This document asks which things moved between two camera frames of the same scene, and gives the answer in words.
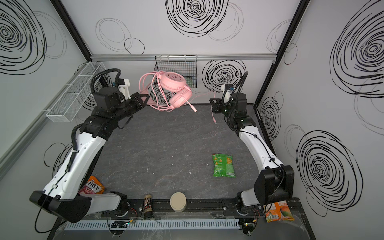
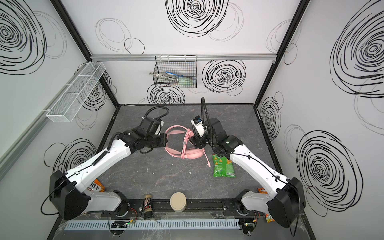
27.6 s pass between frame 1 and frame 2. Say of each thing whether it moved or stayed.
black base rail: stayed
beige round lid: stayed
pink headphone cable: moved
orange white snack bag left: stayed
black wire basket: stayed
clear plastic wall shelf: stayed
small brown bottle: stayed
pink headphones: moved
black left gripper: moved
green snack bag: stayed
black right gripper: moved
